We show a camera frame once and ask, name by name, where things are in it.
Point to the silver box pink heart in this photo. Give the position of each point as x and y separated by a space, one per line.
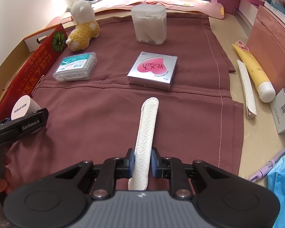
153 71

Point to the yellow white alpaca plush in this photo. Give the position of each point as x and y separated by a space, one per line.
86 26

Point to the pink storage box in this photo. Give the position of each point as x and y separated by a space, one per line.
266 42

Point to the orange cardboard box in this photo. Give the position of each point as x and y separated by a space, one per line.
30 60

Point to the maroon cloth mat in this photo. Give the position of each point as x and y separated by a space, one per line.
98 118

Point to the clear floss pick box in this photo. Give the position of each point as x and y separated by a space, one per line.
76 67

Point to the person's left hand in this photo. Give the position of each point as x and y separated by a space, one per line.
6 182

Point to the purple clip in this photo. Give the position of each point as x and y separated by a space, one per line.
260 174

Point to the yellow cream tube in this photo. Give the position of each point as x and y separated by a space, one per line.
260 80

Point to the white nail file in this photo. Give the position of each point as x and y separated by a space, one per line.
248 91

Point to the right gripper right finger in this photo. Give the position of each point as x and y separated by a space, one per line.
164 167

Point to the pink cylindrical jar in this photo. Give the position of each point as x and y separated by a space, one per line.
23 115

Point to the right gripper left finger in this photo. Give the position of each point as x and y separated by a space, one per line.
117 167

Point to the white embossed long case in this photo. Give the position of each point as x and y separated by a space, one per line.
143 146

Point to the clear cotton swab container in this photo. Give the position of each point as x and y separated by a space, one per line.
150 23

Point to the small silver box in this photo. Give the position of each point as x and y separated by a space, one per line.
277 107

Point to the pink fabric belt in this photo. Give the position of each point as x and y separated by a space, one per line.
215 10

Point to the blue wet wipes pack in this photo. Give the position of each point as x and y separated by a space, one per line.
276 183

